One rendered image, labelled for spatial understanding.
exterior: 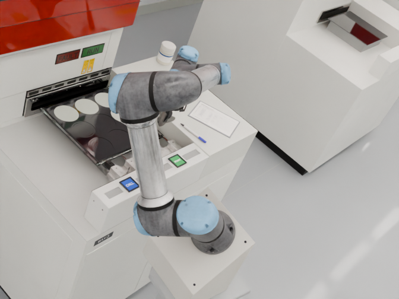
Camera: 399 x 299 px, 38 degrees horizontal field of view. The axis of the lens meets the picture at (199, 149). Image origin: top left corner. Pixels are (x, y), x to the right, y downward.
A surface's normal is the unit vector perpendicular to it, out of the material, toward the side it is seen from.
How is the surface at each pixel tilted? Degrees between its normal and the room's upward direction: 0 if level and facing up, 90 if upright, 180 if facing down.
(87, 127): 0
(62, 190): 0
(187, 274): 42
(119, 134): 0
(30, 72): 90
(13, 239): 90
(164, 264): 90
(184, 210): 37
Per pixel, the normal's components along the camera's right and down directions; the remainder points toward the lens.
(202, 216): -0.14, -0.40
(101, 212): -0.64, 0.32
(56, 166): 0.33, -0.72
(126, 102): -0.26, 0.44
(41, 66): 0.70, 0.62
